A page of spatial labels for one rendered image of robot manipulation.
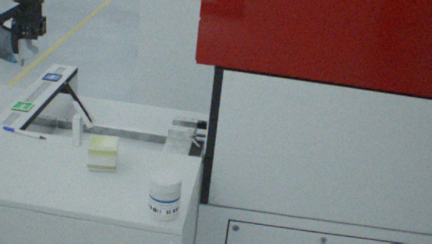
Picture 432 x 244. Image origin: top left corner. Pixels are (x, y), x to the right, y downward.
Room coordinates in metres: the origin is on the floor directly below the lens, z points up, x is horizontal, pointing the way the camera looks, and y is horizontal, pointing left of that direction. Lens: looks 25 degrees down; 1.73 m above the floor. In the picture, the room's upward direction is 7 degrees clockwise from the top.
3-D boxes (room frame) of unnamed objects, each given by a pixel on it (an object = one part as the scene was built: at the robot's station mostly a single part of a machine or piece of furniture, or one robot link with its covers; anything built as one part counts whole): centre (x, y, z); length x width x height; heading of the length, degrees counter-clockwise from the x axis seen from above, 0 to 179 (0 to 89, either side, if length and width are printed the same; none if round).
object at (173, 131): (1.71, 0.09, 0.89); 0.08 x 0.03 x 0.03; 86
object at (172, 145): (1.63, 0.10, 0.87); 0.36 x 0.08 x 0.03; 176
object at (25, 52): (1.61, 0.56, 1.14); 0.06 x 0.03 x 0.09; 86
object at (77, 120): (1.42, 0.34, 1.03); 0.06 x 0.04 x 0.13; 86
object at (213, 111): (1.84, -0.02, 1.02); 0.82 x 0.03 x 0.40; 176
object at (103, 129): (1.78, 0.26, 0.84); 0.50 x 0.02 x 0.03; 86
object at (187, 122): (1.79, 0.09, 0.89); 0.08 x 0.03 x 0.03; 86
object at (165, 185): (1.14, 0.09, 1.01); 0.07 x 0.07 x 0.10
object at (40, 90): (1.75, 0.57, 0.89); 0.55 x 0.09 x 0.14; 176
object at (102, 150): (1.33, 0.26, 1.00); 0.07 x 0.07 x 0.07; 5
